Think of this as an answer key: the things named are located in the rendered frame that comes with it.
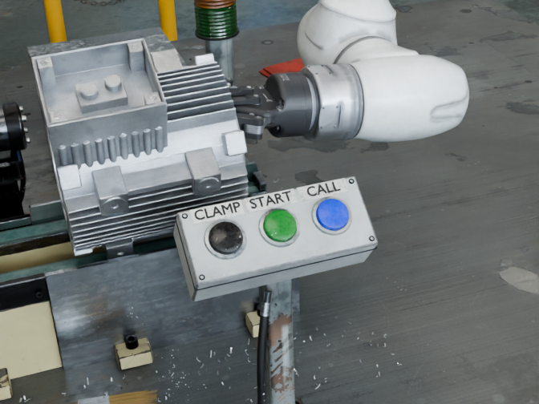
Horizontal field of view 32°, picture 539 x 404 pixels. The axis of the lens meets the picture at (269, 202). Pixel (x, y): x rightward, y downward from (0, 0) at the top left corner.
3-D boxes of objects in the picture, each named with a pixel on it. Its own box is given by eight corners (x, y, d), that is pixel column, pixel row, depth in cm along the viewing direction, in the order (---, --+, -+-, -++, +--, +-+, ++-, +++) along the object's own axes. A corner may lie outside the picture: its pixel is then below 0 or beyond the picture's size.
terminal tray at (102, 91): (57, 175, 96) (47, 129, 91) (39, 102, 102) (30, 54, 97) (169, 151, 99) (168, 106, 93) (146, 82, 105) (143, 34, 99)
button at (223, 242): (212, 262, 81) (214, 255, 79) (203, 231, 82) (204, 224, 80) (245, 255, 82) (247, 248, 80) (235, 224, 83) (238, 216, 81)
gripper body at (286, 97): (293, 61, 111) (218, 64, 108) (319, 87, 104) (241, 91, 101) (287, 119, 115) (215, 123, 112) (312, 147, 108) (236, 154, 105)
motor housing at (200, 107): (80, 285, 106) (59, 183, 91) (51, 162, 117) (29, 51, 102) (247, 247, 111) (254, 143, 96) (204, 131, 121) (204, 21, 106)
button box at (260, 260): (191, 304, 83) (196, 284, 78) (171, 232, 86) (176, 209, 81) (366, 262, 88) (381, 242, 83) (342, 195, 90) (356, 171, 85)
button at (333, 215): (318, 238, 84) (323, 231, 82) (309, 208, 85) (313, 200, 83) (349, 232, 84) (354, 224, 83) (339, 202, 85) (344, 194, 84)
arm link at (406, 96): (358, 161, 110) (318, 115, 120) (473, 151, 115) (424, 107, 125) (372, 76, 104) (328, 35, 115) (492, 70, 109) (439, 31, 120)
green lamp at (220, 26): (202, 42, 131) (200, 12, 128) (192, 29, 136) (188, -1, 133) (243, 36, 132) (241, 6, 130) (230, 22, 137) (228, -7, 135)
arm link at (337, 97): (367, 79, 105) (318, 82, 103) (357, 151, 110) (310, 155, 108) (336, 52, 113) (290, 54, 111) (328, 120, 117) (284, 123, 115)
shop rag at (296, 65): (354, 84, 173) (354, 79, 172) (299, 99, 168) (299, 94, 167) (311, 58, 184) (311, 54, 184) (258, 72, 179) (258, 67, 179)
